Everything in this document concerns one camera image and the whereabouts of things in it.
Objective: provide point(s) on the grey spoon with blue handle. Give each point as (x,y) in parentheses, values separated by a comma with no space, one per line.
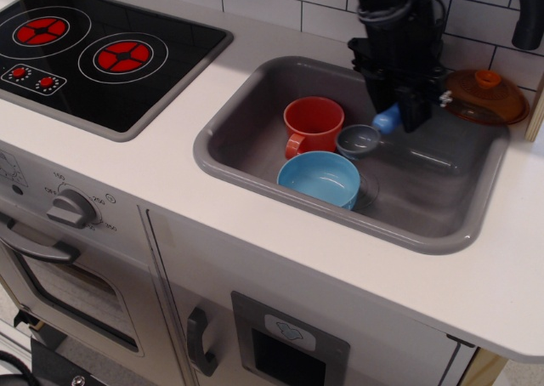
(359,140)

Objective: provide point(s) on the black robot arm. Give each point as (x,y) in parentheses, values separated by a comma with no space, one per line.
(383,13)

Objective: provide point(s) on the grey oven door handle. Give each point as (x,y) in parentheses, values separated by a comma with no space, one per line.
(34,241)

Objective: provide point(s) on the light blue plastic bowl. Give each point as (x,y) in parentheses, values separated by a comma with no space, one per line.
(323,175)

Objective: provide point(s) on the grey toy sink basin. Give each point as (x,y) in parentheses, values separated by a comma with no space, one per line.
(426,191)

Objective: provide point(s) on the grey dispenser panel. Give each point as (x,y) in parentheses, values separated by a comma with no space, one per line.
(284,350)

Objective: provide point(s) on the black toy stove top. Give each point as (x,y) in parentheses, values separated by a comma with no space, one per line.
(102,66)

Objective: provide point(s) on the orange transparent pot lid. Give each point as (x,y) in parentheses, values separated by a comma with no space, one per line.
(484,97)

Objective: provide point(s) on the orange plastic cup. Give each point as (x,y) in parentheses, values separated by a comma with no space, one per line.
(312,124)

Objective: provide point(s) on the grey oven knob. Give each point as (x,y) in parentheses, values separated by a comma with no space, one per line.
(72,209)

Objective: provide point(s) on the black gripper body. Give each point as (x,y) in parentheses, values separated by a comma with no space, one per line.
(410,49)

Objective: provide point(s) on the grey cabinet door handle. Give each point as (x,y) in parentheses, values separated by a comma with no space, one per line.
(203,361)

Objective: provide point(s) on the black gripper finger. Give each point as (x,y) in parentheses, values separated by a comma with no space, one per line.
(414,108)
(381,89)

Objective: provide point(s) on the oven door with window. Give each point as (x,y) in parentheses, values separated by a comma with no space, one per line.
(51,284)

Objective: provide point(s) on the black toy faucet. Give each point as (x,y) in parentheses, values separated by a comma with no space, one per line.
(528,31)

